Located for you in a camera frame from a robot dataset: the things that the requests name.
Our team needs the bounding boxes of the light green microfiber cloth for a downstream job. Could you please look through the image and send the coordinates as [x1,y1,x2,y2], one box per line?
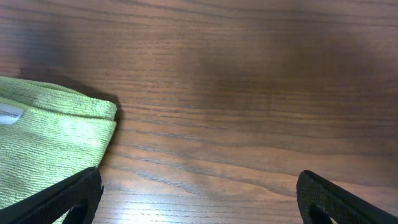
[1,77,117,209]

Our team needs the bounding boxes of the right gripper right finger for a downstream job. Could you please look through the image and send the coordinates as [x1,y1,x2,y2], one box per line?
[296,170,397,224]

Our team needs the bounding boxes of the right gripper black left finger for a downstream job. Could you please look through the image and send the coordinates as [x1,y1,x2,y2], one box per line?
[1,167,103,224]

